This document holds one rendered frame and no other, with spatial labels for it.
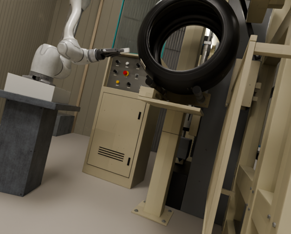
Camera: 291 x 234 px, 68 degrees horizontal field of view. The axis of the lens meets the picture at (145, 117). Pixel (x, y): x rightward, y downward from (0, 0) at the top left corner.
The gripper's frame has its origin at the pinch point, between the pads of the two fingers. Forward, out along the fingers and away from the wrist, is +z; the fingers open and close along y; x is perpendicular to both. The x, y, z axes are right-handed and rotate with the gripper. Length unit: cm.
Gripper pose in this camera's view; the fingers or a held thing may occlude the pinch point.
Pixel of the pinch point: (124, 50)
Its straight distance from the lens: 151.9
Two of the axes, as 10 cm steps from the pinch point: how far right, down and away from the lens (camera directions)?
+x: 0.2, 10.0, -0.8
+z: 9.5, -0.5, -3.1
